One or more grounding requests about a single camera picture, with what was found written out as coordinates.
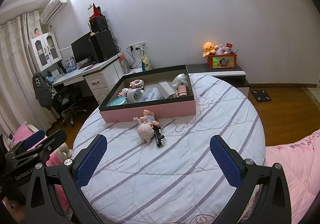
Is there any dental flosser clear box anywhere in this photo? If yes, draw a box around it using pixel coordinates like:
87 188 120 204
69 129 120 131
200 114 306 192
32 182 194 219
143 87 164 102

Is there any white square charger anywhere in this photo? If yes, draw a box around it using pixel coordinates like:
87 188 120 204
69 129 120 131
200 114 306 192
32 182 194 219
157 81 176 99

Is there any beige curtain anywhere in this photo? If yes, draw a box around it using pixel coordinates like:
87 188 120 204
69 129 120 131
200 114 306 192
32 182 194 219
1 10 56 134

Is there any black office chair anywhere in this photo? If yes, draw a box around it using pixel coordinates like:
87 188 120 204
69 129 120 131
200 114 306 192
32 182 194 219
33 72 87 127

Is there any white desk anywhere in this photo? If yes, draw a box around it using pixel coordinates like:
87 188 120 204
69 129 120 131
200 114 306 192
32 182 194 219
53 56 124 105

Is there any white glass door cabinet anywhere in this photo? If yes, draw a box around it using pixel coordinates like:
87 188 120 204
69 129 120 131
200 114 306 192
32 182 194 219
29 32 62 72

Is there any teal round tin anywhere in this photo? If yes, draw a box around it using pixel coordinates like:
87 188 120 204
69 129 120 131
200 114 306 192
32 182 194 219
107 96 127 106

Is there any black computer monitor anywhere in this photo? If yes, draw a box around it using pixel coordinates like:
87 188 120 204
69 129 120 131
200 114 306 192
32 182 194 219
71 32 96 64

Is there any pink pig doll figure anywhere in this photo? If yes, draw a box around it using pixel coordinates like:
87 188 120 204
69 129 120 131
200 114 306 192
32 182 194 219
133 110 160 144

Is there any striped white table cloth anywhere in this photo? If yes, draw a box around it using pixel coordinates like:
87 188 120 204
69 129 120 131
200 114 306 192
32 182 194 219
73 73 265 223

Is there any black computer tower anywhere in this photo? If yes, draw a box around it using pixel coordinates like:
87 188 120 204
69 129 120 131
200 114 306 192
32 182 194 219
90 30 118 63

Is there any black floor scale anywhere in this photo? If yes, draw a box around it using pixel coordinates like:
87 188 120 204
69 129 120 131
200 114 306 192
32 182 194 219
251 90 272 102

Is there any black toy train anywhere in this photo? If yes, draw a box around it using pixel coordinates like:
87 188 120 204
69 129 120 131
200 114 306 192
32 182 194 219
153 125 164 148

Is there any black speaker box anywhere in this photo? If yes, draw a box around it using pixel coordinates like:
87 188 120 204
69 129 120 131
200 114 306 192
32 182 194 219
88 16 108 33

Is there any snack bag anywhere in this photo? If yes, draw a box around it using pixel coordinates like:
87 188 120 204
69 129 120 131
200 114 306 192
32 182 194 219
142 55 152 71

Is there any white air conditioner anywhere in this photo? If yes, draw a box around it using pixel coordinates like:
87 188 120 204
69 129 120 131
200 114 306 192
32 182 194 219
40 0 68 24

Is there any pink black storage box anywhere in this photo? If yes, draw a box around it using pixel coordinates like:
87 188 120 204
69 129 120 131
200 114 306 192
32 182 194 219
99 65 196 123

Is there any low black white cabinet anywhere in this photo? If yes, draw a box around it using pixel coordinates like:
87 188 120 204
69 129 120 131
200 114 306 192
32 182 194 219
186 64 250 97

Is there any rose gold cylinder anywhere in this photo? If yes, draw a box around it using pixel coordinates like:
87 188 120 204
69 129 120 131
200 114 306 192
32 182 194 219
176 85 189 97

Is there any orange toy box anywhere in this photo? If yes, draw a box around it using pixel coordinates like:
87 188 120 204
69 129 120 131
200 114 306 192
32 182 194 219
207 54 237 69

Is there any orange octopus plush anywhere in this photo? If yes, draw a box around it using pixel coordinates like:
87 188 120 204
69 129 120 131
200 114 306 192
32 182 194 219
202 42 221 58

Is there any wall power outlet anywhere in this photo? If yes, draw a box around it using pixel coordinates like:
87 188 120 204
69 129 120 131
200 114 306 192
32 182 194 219
129 41 147 52

